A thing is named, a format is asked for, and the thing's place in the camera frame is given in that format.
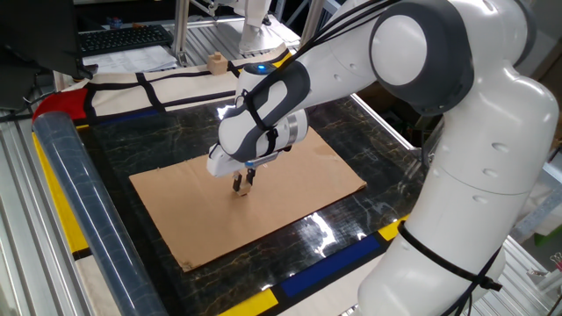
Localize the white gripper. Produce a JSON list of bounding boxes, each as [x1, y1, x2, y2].
[[205, 143, 294, 194]]

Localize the colour block patterned cloth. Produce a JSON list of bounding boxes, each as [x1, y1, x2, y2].
[[31, 46, 412, 316]]

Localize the brown cardboard sheet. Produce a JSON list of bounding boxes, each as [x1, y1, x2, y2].
[[128, 123, 368, 273]]

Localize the black marble pattern mat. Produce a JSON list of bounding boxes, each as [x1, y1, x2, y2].
[[78, 78, 429, 316]]

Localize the notched wooden piece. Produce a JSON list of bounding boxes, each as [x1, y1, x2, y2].
[[206, 51, 229, 76]]

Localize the clear plastic tube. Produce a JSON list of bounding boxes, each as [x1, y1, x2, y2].
[[32, 111, 170, 316]]

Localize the white paper sheets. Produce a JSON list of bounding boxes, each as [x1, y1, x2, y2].
[[82, 45, 178, 75]]

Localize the black computer keyboard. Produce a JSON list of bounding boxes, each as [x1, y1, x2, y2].
[[77, 24, 175, 57]]

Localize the aluminium diagonal strut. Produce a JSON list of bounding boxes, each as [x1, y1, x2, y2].
[[412, 117, 445, 164]]

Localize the black computer monitor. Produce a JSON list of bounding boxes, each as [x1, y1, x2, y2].
[[0, 0, 98, 111]]

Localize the aluminium frame post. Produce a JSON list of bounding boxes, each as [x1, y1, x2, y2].
[[300, 0, 328, 43], [170, 0, 191, 67]]

